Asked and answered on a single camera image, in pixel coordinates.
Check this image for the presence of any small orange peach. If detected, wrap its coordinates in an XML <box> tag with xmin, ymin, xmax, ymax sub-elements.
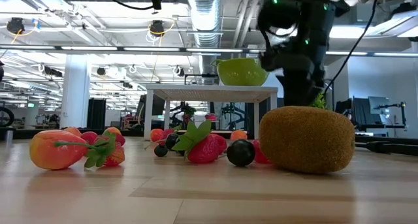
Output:
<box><xmin>103</xmin><ymin>126</ymin><xmax>122</xmax><ymax>136</ymax></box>
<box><xmin>63</xmin><ymin>126</ymin><xmax>82</xmax><ymax>138</ymax></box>
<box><xmin>150</xmin><ymin>128</ymin><xmax>164</xmax><ymax>142</ymax></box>
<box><xmin>230</xmin><ymin>129</ymin><xmax>248</xmax><ymax>142</ymax></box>

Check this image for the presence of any white building column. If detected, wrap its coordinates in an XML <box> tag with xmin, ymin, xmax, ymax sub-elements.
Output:
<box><xmin>60</xmin><ymin>54</ymin><xmax>91</xmax><ymax>129</ymax></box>

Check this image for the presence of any silver ventilation duct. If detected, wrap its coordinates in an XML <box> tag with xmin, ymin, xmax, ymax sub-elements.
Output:
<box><xmin>185</xmin><ymin>0</ymin><xmax>226</xmax><ymax>84</ymax></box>

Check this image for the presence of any dark round grape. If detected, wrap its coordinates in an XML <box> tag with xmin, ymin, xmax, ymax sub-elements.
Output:
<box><xmin>226</xmin><ymin>138</ymin><xmax>256</xmax><ymax>168</ymax></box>

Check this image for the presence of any grey desk monitor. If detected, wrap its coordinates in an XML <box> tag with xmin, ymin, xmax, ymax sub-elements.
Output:
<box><xmin>368</xmin><ymin>95</ymin><xmax>391</xmax><ymax>116</ymax></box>

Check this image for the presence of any dark blackberry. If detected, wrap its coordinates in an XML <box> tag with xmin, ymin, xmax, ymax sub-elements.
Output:
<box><xmin>165</xmin><ymin>133</ymin><xmax>180</xmax><ymax>150</ymax></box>

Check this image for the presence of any white perforated metal shelf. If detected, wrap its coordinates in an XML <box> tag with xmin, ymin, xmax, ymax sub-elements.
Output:
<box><xmin>143</xmin><ymin>83</ymin><xmax>279</xmax><ymax>140</ymax></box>

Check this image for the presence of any orange peach with stem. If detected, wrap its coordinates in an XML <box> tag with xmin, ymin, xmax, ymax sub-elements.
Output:
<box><xmin>29</xmin><ymin>129</ymin><xmax>99</xmax><ymax>171</ymax></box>

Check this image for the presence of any small dark blueberry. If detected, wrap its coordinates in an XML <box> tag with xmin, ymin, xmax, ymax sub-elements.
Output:
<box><xmin>153</xmin><ymin>144</ymin><xmax>169</xmax><ymax>158</ymax></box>

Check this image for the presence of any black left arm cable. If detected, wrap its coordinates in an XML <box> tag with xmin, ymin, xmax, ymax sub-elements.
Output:
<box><xmin>65</xmin><ymin>0</ymin><xmax>154</xmax><ymax>11</ymax></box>

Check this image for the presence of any green plastic colander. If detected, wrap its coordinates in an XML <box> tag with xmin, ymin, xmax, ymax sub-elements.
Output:
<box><xmin>210</xmin><ymin>57</ymin><xmax>270</xmax><ymax>87</ymax></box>

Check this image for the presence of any black round wheel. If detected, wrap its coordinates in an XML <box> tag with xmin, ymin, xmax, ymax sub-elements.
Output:
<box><xmin>0</xmin><ymin>106</ymin><xmax>16</xmax><ymax>129</ymax></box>

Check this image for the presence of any small potted green plant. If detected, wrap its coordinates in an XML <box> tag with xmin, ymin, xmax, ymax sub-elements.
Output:
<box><xmin>308</xmin><ymin>92</ymin><xmax>327</xmax><ymax>110</ymax></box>

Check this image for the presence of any black cabinet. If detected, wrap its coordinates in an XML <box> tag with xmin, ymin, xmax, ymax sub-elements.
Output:
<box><xmin>86</xmin><ymin>98</ymin><xmax>107</xmax><ymax>130</ymax></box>

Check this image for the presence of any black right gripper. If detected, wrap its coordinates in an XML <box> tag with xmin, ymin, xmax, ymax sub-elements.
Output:
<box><xmin>259</xmin><ymin>27</ymin><xmax>326</xmax><ymax>108</ymax></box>

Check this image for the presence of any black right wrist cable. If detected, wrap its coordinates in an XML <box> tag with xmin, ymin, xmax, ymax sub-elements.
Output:
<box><xmin>321</xmin><ymin>0</ymin><xmax>383</xmax><ymax>96</ymax></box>

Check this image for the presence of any black ceiling cable reel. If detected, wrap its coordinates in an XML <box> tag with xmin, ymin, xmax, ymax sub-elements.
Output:
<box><xmin>6</xmin><ymin>17</ymin><xmax>25</xmax><ymax>35</ymax></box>
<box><xmin>149</xmin><ymin>20</ymin><xmax>166</xmax><ymax>37</ymax></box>

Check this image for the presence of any brown kiwi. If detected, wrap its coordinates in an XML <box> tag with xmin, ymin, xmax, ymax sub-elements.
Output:
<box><xmin>259</xmin><ymin>105</ymin><xmax>356</xmax><ymax>174</ymax></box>

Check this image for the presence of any black background monitor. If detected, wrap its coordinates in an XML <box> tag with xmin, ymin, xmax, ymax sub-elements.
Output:
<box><xmin>136</xmin><ymin>93</ymin><xmax>166</xmax><ymax>120</ymax></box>

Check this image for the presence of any grey metal post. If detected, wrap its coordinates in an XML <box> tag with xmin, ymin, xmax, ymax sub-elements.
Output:
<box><xmin>3</xmin><ymin>125</ymin><xmax>14</xmax><ymax>143</ymax></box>

